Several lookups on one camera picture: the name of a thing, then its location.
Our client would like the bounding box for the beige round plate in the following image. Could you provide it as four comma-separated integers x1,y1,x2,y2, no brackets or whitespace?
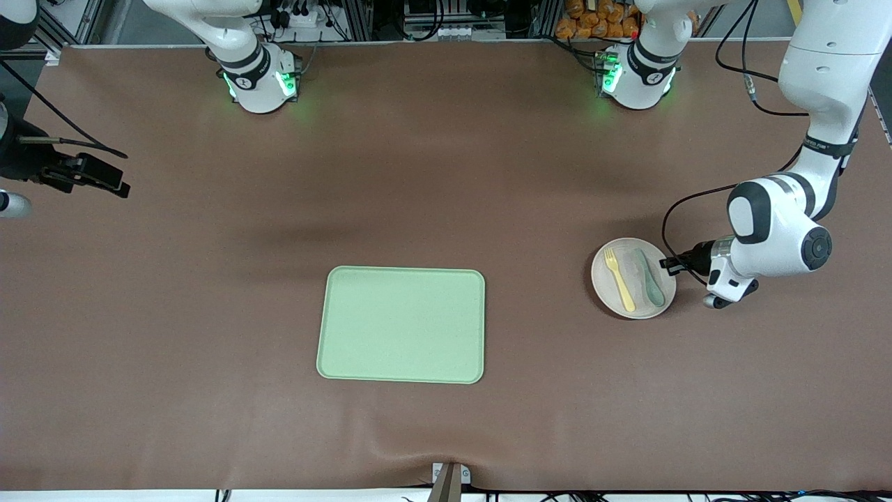
591,238,677,320

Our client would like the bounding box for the aluminium frame profile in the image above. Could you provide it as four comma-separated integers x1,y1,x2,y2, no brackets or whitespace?
35,0,107,60

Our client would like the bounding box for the light green rectangular tray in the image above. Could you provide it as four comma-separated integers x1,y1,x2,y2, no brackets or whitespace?
316,266,486,385

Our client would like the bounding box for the white power strip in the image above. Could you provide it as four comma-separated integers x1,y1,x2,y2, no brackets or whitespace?
277,6,335,30

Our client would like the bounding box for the yellow plastic fork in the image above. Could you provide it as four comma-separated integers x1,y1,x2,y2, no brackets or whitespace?
603,248,637,313

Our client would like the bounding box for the brown table cover mat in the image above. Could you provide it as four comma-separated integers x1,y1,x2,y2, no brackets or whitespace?
0,40,892,492

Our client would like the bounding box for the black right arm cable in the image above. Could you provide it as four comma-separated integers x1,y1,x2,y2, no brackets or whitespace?
0,59,130,160

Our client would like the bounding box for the pile of orange objects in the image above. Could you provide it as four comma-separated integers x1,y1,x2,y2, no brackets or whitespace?
555,0,642,40

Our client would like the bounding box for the teal plastic spoon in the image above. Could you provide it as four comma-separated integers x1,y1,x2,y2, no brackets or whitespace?
633,249,666,308

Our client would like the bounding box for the metal table edge clamp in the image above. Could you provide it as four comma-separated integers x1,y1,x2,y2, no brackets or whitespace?
431,462,472,502

